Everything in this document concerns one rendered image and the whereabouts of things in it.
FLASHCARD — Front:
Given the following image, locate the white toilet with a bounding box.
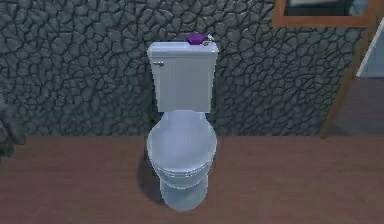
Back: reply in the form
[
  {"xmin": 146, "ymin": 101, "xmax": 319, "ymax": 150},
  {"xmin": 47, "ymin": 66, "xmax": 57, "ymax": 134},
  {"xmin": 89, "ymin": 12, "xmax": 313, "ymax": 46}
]
[{"xmin": 146, "ymin": 40, "xmax": 220, "ymax": 212}]

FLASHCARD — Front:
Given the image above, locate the purple object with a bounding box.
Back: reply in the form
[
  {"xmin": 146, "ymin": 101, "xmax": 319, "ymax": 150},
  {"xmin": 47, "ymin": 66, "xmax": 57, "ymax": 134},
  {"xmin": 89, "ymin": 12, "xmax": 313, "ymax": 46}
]
[{"xmin": 185, "ymin": 32, "xmax": 212, "ymax": 47}]

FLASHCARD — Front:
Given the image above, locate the wooden framed window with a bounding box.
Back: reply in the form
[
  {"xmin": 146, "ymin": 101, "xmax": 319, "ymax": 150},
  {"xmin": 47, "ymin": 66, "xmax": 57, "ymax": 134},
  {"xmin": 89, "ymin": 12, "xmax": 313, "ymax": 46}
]
[{"xmin": 272, "ymin": 0, "xmax": 381, "ymax": 28}]

